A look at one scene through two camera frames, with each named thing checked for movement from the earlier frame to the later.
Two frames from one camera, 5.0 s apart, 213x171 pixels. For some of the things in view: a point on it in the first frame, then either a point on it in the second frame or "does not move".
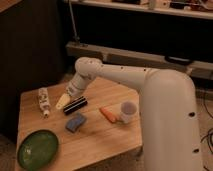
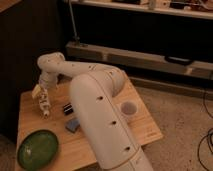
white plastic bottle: x=44 y=103 does not move
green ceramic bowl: x=37 y=149 does not move
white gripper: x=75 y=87 to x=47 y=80
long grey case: x=78 y=50 does not move
